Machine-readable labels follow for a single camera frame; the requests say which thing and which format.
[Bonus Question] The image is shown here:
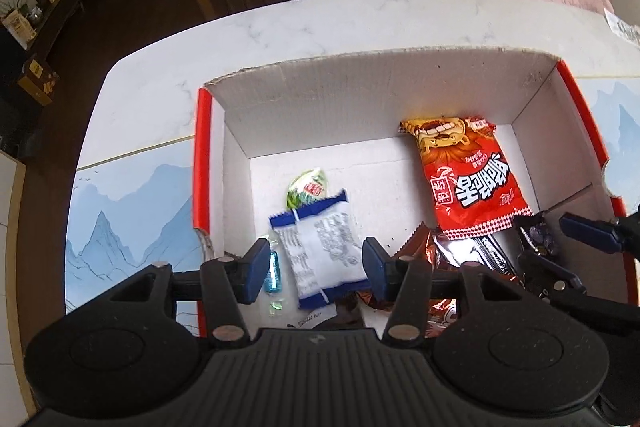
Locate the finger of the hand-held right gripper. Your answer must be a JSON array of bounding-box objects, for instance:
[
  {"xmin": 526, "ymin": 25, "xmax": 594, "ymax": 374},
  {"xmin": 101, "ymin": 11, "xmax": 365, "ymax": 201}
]
[
  {"xmin": 516, "ymin": 249, "xmax": 588, "ymax": 298},
  {"xmin": 559, "ymin": 202, "xmax": 640, "ymax": 258}
]

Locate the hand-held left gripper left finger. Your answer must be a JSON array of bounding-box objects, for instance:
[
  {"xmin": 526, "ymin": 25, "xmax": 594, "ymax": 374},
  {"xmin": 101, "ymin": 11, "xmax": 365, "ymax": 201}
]
[{"xmin": 107, "ymin": 237, "xmax": 273, "ymax": 348}]

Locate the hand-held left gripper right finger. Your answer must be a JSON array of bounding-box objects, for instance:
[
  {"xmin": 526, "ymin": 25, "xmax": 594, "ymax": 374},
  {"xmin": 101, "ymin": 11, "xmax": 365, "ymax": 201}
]
[{"xmin": 361, "ymin": 236, "xmax": 538, "ymax": 348}]

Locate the teal candy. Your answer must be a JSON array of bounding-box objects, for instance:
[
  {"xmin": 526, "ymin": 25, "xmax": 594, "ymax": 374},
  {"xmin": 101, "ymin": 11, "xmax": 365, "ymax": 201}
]
[{"xmin": 265, "ymin": 249, "xmax": 283, "ymax": 295}]

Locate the dark purple candy packet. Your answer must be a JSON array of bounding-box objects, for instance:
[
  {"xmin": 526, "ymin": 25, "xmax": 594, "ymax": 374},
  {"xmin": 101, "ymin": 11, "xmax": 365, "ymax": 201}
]
[{"xmin": 514, "ymin": 214, "xmax": 557, "ymax": 255}]

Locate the brown foil snack packet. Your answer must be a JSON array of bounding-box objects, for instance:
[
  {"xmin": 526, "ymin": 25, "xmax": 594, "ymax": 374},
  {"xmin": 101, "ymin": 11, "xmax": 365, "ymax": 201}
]
[{"xmin": 360, "ymin": 222, "xmax": 516, "ymax": 338}]

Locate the white blue snack packet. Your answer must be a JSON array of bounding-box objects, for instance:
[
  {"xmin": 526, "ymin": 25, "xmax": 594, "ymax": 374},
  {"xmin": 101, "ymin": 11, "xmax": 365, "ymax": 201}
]
[{"xmin": 268, "ymin": 189, "xmax": 368, "ymax": 310}]

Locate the black snack packet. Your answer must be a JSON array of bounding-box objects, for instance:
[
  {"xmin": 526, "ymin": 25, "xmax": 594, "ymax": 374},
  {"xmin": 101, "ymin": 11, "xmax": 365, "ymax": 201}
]
[{"xmin": 285, "ymin": 289, "xmax": 368, "ymax": 330}]

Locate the small green white packet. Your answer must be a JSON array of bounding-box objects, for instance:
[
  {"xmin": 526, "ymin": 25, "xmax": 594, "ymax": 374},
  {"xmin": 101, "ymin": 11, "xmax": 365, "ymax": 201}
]
[{"xmin": 285, "ymin": 168, "xmax": 332, "ymax": 210}]

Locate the red lion print snack packet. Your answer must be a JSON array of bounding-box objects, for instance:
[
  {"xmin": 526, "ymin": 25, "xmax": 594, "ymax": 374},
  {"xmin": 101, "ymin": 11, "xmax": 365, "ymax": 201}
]
[{"xmin": 399, "ymin": 116, "xmax": 532, "ymax": 241}]

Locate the white cardboard box red trim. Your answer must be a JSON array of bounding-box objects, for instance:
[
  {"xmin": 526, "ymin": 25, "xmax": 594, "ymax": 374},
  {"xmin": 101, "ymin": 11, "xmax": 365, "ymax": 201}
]
[{"xmin": 192, "ymin": 47, "xmax": 640, "ymax": 343}]

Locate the white printed packet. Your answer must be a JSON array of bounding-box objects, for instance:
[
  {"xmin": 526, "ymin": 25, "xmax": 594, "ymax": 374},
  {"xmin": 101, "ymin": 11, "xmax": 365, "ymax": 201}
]
[{"xmin": 603, "ymin": 8, "xmax": 640, "ymax": 45}]

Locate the brown cardboard box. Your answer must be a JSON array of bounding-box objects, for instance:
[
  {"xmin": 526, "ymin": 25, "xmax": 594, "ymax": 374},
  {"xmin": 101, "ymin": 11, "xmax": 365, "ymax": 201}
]
[{"xmin": 17, "ymin": 53, "xmax": 61, "ymax": 108}]

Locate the cream printed box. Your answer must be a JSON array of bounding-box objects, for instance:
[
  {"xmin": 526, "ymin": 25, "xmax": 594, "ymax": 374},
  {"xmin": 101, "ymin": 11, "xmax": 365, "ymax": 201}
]
[{"xmin": 1, "ymin": 9, "xmax": 36, "ymax": 48}]

